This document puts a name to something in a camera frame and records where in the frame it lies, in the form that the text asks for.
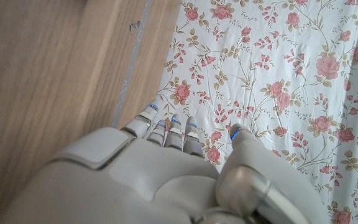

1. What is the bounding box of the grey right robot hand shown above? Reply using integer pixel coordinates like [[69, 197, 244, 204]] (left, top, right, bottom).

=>
[[0, 103, 332, 224]]

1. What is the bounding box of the grey tape outline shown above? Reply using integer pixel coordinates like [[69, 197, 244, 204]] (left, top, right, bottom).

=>
[[112, 0, 153, 128]]

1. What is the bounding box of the floral backdrop cloth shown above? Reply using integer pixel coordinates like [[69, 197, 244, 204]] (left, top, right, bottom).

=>
[[155, 0, 358, 224]]

